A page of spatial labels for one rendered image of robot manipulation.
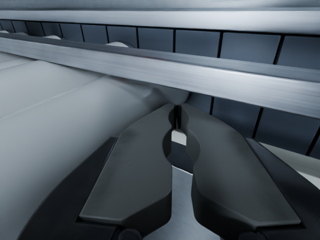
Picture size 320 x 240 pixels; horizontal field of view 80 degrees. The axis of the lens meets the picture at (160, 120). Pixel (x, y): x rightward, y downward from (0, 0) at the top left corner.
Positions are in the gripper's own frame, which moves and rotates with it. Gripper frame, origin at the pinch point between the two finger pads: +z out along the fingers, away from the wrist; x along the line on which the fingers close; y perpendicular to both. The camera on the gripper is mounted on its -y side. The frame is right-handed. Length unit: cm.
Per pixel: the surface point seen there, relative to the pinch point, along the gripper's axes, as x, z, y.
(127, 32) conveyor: -4.3, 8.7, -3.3
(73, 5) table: -13.9, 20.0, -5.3
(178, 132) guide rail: 0.3, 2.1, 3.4
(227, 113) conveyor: 4.5, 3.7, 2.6
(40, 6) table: -21.0, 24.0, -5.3
